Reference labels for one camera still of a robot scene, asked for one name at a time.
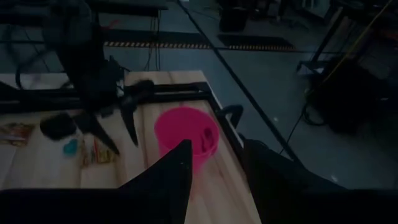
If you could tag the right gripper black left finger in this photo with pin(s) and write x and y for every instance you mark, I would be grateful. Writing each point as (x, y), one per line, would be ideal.
(164, 186)

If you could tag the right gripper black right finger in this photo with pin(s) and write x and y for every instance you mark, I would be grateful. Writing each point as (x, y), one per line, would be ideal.
(280, 193)

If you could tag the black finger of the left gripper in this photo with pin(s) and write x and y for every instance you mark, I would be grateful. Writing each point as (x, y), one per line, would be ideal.
(94, 127)
(130, 118)

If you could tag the yellow red candy pack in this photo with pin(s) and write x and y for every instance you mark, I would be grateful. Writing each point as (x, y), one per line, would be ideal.
(15, 133)
(101, 152)

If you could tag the blue candy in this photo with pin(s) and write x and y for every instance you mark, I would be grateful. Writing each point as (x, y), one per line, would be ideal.
(71, 147)

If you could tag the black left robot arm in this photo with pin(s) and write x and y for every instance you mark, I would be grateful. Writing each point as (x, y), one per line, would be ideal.
(77, 46)

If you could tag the pink halloween bucket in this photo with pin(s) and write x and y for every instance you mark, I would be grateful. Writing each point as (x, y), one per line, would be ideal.
(180, 127)

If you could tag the black bin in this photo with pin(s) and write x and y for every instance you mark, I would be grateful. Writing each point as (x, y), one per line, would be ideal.
(233, 18)

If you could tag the black aluminium table frame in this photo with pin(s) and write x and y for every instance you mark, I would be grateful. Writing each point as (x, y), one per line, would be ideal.
(174, 93)

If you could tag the black frame clamp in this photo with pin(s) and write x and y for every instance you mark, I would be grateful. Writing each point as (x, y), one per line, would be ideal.
(231, 113)

